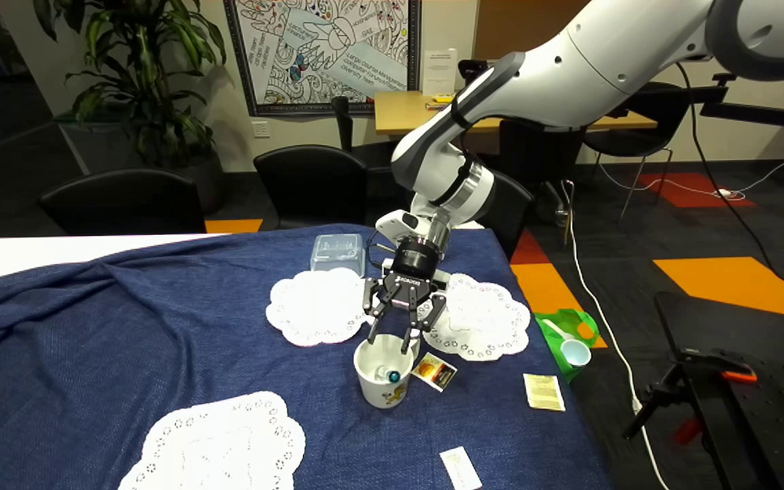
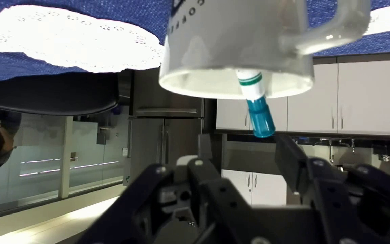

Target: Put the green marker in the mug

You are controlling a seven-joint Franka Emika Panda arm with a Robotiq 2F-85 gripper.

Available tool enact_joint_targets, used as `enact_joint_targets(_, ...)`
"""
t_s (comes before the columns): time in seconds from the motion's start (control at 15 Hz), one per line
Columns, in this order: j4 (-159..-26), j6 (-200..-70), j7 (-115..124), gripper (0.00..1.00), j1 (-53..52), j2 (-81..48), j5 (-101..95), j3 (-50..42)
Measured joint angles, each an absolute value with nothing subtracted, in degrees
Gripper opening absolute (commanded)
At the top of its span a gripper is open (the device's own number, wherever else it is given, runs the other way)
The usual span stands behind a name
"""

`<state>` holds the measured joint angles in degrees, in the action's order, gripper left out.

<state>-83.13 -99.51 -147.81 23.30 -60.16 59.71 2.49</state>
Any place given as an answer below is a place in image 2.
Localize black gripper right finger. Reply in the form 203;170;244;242
274;134;390;244

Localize green marker pen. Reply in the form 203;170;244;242
234;69;278;139

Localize blue denim tablecloth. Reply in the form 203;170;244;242
0;0;390;84

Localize stainless steel appliance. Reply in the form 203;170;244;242
129;71;217;181

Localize white ceramic mug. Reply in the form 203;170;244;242
159;0;374;101

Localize white kitchen cabinets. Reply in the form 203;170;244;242
214;58;390;207

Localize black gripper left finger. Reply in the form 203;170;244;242
81;157;268;244

